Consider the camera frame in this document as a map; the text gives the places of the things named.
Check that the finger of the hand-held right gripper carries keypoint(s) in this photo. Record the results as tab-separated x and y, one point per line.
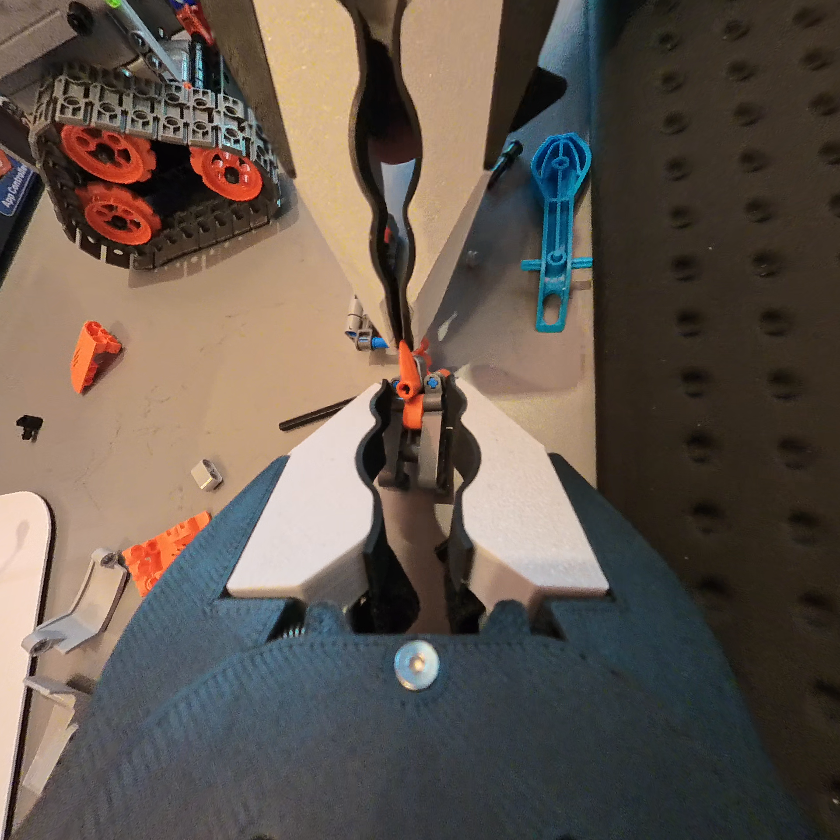
315	98
453	98

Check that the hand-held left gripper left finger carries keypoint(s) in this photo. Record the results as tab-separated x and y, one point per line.
302	525

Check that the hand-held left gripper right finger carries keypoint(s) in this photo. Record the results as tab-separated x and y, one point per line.
531	525

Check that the long black axle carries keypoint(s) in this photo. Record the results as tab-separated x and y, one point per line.
315	415

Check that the orange grey brick assembly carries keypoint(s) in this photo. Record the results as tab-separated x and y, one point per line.
413	407

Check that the person's right hand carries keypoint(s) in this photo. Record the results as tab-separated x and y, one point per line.
396	128

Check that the long black pin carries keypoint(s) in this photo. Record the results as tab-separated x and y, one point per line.
505	159

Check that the small grey connector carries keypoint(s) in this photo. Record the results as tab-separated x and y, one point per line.
207	474

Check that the grey orange tracked toy vehicle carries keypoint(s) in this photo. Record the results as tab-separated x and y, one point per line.
131	131

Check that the orange pin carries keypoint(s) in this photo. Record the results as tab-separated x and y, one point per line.
164	551

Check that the teal plastic separator tool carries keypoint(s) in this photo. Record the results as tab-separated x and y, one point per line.
558	216

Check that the grey curved panel piece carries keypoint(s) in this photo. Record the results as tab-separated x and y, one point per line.
92	604

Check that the black dimpled foam mat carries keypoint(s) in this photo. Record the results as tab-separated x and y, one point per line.
722	394

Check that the orange curved brick piece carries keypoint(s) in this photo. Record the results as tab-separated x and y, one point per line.
92	354

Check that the toy vehicle product box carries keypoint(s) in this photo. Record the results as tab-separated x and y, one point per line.
16	216

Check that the small black connector piece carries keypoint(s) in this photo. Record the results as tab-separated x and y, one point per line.
29	426

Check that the white book stand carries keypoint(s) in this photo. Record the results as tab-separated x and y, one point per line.
19	623

